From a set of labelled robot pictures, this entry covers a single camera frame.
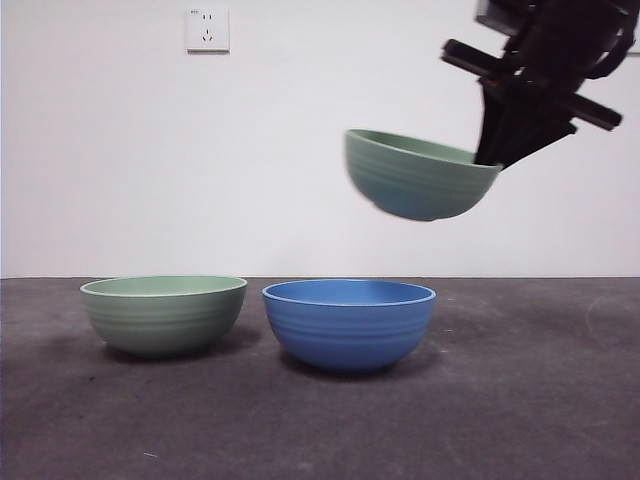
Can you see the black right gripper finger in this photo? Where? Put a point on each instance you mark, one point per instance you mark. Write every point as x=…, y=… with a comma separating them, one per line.
x=492, y=125
x=530, y=132

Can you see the green ribbed bowl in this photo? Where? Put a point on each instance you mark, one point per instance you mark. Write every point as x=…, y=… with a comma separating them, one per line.
x=420, y=180
x=160, y=320

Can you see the blue ribbed bowl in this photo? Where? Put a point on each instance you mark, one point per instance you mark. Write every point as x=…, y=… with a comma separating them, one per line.
x=350, y=330

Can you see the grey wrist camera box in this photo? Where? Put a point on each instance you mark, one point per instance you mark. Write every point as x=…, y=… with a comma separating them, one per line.
x=492, y=15

